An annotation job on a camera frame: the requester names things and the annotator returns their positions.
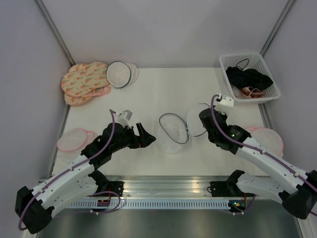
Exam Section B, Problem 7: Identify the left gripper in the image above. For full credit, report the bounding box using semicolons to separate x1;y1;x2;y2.
110;122;156;153

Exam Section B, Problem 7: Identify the blue-zip mesh laundry bag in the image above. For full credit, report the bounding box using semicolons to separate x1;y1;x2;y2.
156;103;210;154

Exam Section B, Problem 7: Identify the black bra from bag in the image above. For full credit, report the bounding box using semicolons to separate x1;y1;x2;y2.
235;59;273;91

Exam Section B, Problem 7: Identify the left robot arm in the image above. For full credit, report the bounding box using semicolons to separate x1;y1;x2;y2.
15;123;156;234

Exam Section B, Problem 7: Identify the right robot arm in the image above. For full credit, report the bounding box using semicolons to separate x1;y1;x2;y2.
199;109;317;219

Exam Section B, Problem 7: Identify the pink-trim mesh bag right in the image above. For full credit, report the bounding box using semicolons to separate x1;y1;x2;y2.
245;126;284;158

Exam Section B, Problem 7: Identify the pink-trim mesh bag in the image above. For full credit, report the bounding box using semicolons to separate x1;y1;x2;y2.
245;126;284;158
56;128;97;163

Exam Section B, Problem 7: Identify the pink bra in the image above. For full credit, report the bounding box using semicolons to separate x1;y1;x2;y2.
240;87;265;99

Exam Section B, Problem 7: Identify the white mesh bag behind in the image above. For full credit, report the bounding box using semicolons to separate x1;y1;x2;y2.
126;63;139;84

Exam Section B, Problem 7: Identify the pink-trim mesh bag left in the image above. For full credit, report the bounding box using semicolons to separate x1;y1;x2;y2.
56;128;97;163

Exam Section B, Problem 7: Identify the floral laundry bag bottom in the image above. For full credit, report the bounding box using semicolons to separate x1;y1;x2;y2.
64;93;92;106

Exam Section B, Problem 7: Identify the floral laundry bag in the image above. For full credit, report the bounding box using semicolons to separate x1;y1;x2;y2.
64;93;92;106
61;62;109;97

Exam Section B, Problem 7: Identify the floral laundry bag top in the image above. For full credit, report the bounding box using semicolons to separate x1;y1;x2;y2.
61;62;109;97

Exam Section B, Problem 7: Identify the white plastic basket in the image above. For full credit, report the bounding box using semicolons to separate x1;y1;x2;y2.
219;53;281;104

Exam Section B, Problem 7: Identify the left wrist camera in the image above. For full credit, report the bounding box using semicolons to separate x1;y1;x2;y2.
117;110;133;128

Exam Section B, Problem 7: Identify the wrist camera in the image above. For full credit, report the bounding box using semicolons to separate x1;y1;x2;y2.
117;110;133;128
215;94;234;111

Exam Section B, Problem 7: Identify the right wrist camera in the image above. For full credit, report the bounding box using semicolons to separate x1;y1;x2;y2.
215;94;234;111

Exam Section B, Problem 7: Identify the aluminium rail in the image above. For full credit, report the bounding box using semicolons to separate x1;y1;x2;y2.
34;175;298;199

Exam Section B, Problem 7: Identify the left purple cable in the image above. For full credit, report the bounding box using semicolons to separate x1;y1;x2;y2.
18;108;124;231

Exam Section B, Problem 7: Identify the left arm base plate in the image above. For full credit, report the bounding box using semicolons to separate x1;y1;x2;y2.
86;180;124;198

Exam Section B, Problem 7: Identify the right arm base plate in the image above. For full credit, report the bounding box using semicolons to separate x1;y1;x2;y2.
210;181;254;197

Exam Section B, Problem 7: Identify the white slotted cable duct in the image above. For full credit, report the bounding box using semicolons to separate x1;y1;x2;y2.
68;199;230;210

